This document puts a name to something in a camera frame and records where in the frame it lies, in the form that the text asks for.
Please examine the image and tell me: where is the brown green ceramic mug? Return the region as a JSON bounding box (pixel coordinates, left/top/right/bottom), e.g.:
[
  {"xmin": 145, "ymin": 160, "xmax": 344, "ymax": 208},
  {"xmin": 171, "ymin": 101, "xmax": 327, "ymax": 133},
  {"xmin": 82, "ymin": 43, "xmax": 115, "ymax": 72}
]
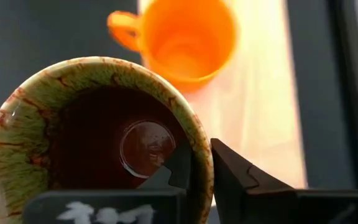
[{"xmin": 0, "ymin": 55, "xmax": 214, "ymax": 224}]

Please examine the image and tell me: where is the black work mat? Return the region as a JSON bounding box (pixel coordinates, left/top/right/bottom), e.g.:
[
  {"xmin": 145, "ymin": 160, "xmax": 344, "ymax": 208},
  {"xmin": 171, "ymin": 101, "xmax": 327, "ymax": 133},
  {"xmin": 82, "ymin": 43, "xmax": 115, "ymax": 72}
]
[{"xmin": 0, "ymin": 0, "xmax": 354, "ymax": 190}]

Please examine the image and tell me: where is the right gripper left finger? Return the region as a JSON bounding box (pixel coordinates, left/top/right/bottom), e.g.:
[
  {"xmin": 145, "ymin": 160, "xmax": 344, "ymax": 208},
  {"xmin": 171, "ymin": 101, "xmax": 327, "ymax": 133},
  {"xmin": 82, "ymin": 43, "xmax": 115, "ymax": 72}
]
[{"xmin": 23, "ymin": 142, "xmax": 194, "ymax": 224}]

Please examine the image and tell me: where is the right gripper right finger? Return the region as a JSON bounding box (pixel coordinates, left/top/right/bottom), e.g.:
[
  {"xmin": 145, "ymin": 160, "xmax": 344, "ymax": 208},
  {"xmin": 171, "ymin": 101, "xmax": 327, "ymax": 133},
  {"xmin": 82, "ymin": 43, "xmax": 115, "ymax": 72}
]
[{"xmin": 209, "ymin": 138, "xmax": 358, "ymax": 224}]

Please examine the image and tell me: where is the orange plastic cup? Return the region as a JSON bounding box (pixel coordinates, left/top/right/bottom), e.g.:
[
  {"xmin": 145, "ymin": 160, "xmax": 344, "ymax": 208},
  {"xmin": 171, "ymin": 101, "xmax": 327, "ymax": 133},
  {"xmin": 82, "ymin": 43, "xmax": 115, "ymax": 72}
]
[{"xmin": 106, "ymin": 0, "xmax": 239, "ymax": 93}]

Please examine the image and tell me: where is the wooden cutting board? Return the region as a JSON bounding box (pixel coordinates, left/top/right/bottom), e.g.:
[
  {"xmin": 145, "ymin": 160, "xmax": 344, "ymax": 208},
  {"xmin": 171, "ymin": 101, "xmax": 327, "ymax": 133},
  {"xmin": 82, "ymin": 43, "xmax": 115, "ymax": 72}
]
[{"xmin": 137, "ymin": 0, "xmax": 307, "ymax": 206}]

